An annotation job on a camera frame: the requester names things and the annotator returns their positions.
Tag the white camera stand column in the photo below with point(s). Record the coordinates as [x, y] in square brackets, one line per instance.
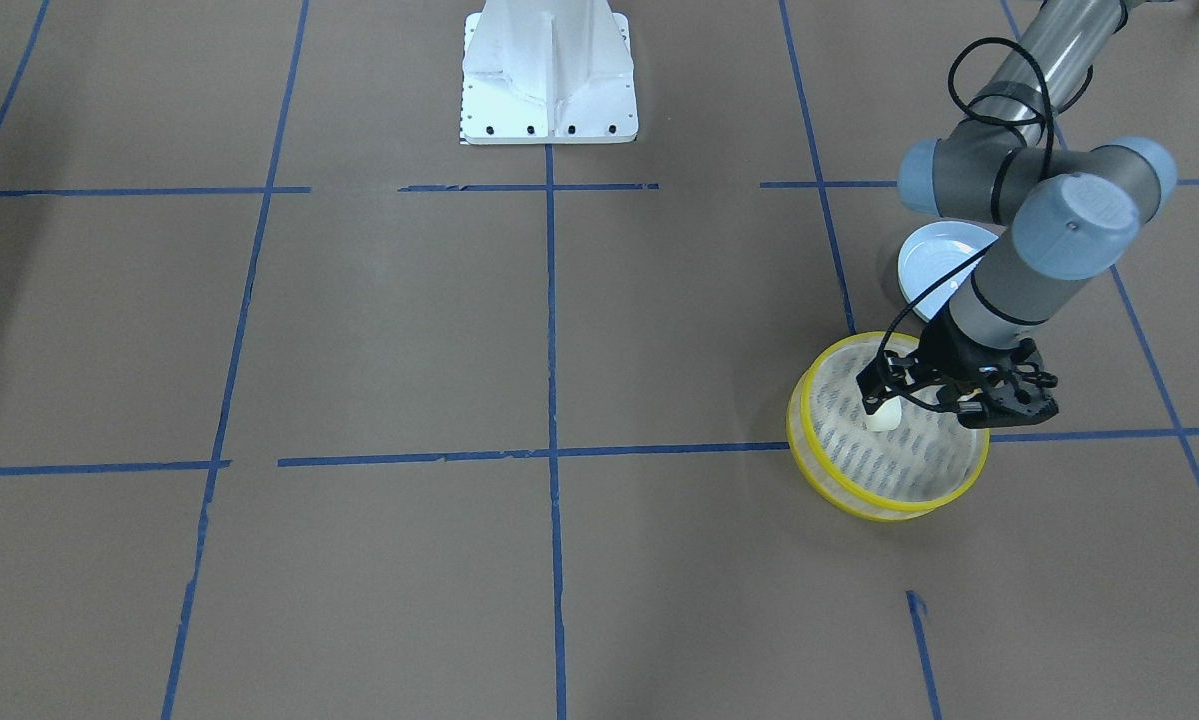
[549, 50]

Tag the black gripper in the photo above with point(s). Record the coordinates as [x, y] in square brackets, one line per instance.
[946, 352]

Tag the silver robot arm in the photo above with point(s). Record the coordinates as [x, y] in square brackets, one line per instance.
[1067, 216]

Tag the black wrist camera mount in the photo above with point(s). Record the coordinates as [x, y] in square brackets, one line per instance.
[1004, 387]

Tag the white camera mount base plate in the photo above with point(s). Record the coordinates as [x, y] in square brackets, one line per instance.
[549, 110]

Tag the yellow rimmed bamboo steamer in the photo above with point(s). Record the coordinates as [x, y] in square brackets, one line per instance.
[859, 490]

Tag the white mesh steamer liner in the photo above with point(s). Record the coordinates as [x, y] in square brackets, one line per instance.
[889, 450]

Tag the light blue plate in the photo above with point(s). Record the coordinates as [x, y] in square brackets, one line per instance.
[933, 250]

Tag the white steamed bun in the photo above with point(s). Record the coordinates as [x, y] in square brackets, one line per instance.
[887, 417]

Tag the brown paper table cover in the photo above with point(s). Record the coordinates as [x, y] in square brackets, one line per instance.
[307, 410]

